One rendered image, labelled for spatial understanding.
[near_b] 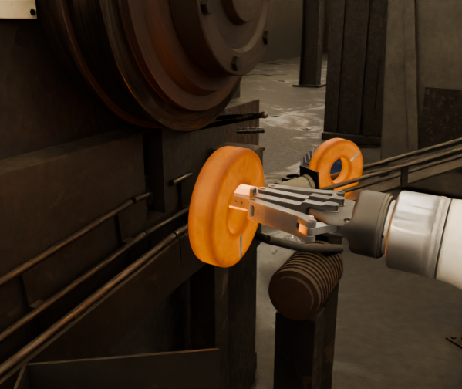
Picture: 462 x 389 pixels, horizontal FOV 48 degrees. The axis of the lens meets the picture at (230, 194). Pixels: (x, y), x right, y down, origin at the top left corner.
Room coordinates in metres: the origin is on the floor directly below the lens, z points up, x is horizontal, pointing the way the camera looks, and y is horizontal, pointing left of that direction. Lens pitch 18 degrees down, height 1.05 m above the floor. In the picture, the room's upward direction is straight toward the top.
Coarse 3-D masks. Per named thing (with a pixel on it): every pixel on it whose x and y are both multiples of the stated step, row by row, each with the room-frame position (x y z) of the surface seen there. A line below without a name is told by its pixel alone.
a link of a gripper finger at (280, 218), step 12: (252, 204) 0.59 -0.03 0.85; (264, 204) 0.58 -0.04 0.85; (252, 216) 0.59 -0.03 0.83; (264, 216) 0.58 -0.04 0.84; (276, 216) 0.57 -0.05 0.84; (288, 216) 0.56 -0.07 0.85; (300, 216) 0.55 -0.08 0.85; (276, 228) 0.57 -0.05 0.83; (288, 228) 0.56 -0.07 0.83; (312, 240) 0.53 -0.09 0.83
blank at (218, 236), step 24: (216, 168) 0.60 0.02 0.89; (240, 168) 0.63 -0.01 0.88; (216, 192) 0.58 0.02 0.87; (192, 216) 0.58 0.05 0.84; (216, 216) 0.58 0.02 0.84; (240, 216) 0.67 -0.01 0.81; (192, 240) 0.59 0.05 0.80; (216, 240) 0.58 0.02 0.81; (240, 240) 0.64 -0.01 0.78; (216, 264) 0.60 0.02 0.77
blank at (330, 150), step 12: (324, 144) 1.26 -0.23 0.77; (336, 144) 1.26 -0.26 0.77; (348, 144) 1.27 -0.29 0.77; (312, 156) 1.25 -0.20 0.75; (324, 156) 1.24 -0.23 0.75; (336, 156) 1.26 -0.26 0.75; (348, 156) 1.28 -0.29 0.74; (360, 156) 1.30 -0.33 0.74; (312, 168) 1.24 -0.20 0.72; (324, 168) 1.24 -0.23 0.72; (348, 168) 1.29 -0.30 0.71; (360, 168) 1.30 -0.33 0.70; (324, 180) 1.24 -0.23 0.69; (336, 180) 1.29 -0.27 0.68; (348, 192) 1.28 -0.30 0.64
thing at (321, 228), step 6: (312, 216) 0.55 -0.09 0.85; (318, 222) 0.55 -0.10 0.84; (300, 228) 0.54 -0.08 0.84; (306, 228) 0.53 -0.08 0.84; (312, 228) 0.53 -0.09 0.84; (318, 228) 0.54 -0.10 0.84; (324, 228) 0.54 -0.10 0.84; (330, 228) 0.55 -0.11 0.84; (336, 228) 0.55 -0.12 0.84; (306, 234) 0.53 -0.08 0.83; (312, 234) 0.53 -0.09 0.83; (318, 234) 0.54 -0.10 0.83
